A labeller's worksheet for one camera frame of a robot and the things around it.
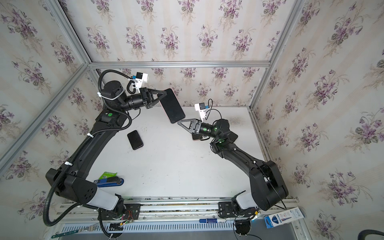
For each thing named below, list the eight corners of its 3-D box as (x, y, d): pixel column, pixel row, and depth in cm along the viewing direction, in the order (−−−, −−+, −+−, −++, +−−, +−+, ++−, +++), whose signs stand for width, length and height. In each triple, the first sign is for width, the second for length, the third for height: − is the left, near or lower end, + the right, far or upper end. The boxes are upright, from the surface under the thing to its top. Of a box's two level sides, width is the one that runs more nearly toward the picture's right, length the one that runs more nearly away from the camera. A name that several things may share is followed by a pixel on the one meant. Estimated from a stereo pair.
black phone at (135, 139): (133, 150, 98) (132, 148, 95) (127, 136, 105) (126, 134, 103) (144, 145, 100) (143, 143, 98) (137, 131, 108) (136, 129, 105)
